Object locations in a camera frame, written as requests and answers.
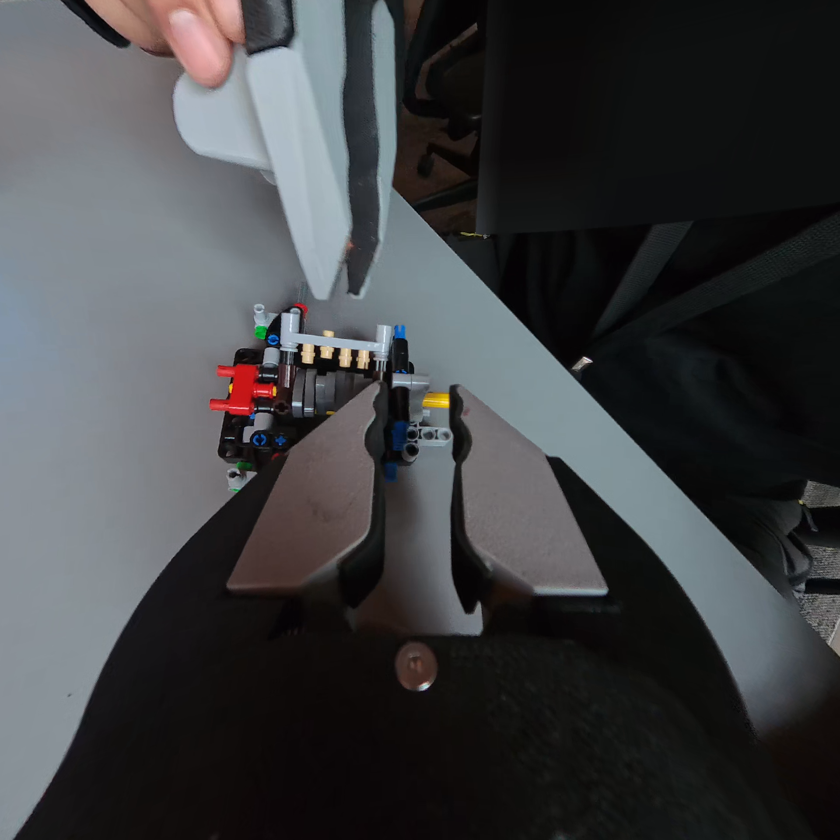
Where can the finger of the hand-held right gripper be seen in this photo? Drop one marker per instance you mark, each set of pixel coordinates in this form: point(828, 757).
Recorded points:
point(386, 98)
point(302, 164)

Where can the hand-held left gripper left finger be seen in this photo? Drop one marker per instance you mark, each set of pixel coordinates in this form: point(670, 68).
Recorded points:
point(321, 499)

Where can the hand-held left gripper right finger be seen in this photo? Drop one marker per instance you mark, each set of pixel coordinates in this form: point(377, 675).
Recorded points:
point(518, 512)

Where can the multicoloured lego technic assembly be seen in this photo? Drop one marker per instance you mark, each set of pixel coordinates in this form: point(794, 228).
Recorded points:
point(315, 387)

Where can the person's right hand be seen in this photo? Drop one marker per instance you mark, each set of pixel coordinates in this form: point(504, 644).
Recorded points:
point(197, 39)

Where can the black office chair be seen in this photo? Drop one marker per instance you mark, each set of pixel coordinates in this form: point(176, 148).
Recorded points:
point(453, 118)

